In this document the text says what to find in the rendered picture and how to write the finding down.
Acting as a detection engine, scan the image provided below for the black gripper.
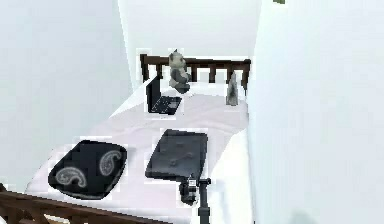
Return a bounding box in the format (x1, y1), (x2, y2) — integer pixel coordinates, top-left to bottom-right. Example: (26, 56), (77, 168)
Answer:
(178, 180), (200, 206)

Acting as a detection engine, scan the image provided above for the black tufted cushion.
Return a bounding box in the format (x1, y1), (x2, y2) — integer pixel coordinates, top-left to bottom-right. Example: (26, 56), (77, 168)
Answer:
(144, 129), (209, 182)

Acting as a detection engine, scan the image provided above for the black paisley cushion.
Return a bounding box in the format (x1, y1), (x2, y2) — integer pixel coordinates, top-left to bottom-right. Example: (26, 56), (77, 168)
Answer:
(47, 139), (128, 201)

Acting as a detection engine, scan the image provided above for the brown wooden bed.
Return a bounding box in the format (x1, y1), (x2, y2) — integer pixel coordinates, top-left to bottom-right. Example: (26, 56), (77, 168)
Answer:
(0, 53), (252, 224)

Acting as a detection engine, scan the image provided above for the black open laptop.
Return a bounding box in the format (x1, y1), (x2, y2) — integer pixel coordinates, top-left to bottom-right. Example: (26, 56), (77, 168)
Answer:
(145, 75), (183, 116)

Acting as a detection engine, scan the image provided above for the grey cone statue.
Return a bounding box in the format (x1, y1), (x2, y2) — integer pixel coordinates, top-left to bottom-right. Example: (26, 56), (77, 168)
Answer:
(225, 70), (240, 107)

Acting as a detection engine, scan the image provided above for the grey teddy bear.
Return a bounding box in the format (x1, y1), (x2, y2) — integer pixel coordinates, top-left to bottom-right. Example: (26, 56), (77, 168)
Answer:
(168, 49), (192, 95)

